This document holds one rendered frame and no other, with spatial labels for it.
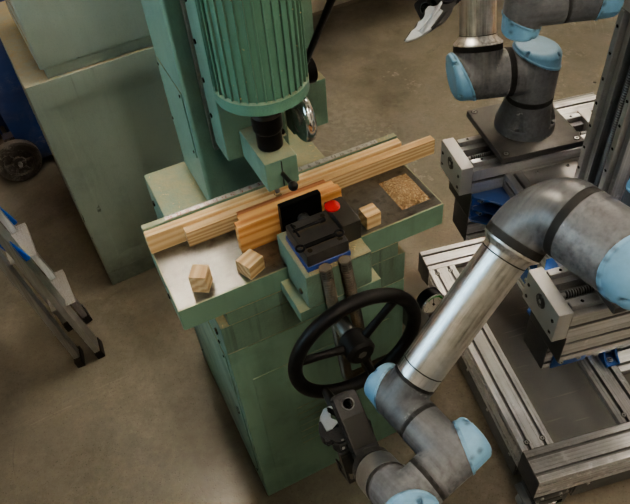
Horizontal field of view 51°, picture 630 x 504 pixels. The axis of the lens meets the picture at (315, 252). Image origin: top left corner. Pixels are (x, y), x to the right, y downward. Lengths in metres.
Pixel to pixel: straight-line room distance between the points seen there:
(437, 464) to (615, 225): 0.42
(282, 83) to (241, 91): 0.07
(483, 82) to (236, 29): 0.73
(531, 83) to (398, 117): 1.63
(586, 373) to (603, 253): 1.14
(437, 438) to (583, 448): 0.91
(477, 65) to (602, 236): 0.79
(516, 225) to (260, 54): 0.49
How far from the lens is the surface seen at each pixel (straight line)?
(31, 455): 2.34
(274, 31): 1.12
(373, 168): 1.49
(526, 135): 1.76
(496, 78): 1.65
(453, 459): 1.04
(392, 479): 1.06
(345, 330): 1.30
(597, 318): 1.51
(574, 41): 3.96
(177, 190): 1.70
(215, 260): 1.36
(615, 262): 0.93
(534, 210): 0.98
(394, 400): 1.09
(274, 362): 1.53
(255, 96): 1.16
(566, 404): 2.00
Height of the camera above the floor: 1.86
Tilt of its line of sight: 46 degrees down
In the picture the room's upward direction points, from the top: 6 degrees counter-clockwise
